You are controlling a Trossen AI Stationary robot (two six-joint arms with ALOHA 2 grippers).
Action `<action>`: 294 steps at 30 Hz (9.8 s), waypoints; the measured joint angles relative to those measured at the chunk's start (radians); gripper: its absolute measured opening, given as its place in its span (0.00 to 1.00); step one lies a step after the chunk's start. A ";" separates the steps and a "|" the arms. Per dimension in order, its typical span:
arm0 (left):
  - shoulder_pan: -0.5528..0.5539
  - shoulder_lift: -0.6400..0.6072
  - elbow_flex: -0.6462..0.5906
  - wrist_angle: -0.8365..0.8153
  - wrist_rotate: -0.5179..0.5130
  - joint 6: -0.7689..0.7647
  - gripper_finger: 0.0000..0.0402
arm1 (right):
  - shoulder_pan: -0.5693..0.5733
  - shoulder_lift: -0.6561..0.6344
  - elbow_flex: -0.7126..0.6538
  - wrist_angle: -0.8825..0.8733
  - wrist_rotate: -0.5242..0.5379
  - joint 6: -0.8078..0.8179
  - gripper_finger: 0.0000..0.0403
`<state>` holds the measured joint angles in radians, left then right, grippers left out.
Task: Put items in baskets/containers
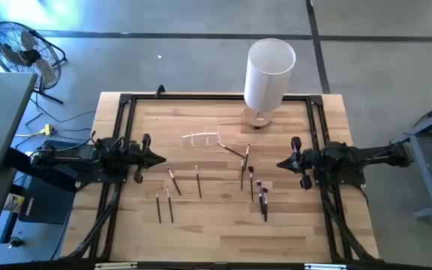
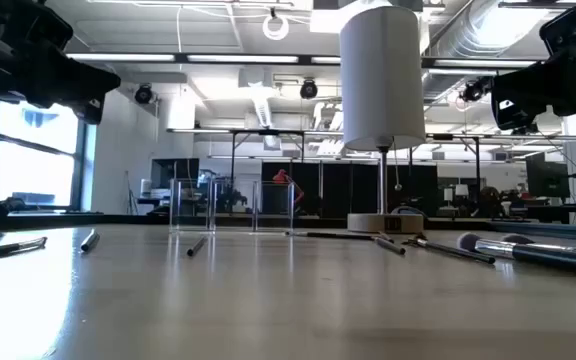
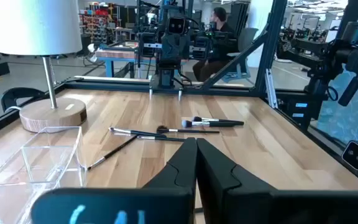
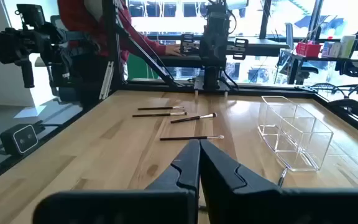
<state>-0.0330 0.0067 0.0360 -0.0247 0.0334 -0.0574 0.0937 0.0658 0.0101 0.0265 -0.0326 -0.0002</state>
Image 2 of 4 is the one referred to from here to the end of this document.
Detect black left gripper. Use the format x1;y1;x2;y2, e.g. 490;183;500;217
0;0;122;126

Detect large fluffy head makeup brush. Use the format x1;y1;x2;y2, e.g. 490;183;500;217
499;232;576;254

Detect large blue handle powder brush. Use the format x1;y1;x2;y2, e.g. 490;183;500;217
456;231;576;277

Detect thin dark silver-tipped brush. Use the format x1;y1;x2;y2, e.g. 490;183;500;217
401;234;497;265

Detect grey cosmetic pencil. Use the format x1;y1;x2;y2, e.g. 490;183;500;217
372;236;407;256

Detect black ceiling spotlight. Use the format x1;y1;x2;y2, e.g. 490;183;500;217
133;82;156;106
299;77;320;101
459;76;493;104

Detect black computer monitor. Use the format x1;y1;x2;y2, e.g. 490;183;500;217
525;151;571;199

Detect large window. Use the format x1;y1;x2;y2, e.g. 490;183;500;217
0;94;90;212

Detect dark wide monitor screen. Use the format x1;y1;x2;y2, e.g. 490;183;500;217
149;157;201;191

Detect white shade table lamp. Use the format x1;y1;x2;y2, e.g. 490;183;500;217
339;0;427;235

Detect long ceiling light strip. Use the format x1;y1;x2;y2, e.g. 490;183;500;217
65;51;343;66

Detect clear acrylic organizer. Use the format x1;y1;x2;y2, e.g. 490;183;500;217
168;176;297;235

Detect black partition panels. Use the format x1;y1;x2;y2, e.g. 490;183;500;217
261;161;439;218

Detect red desk lamp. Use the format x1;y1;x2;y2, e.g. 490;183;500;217
272;168;306;205

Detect long thin black brush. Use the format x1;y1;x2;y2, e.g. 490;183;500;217
285;230;395;244

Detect silver ventilation duct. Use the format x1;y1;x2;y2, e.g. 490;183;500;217
421;0;504;104

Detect black metal frame rig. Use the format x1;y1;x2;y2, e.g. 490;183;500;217
226;128;308;201

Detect white coiled cable ring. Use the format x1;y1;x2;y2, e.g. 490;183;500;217
261;11;291;42

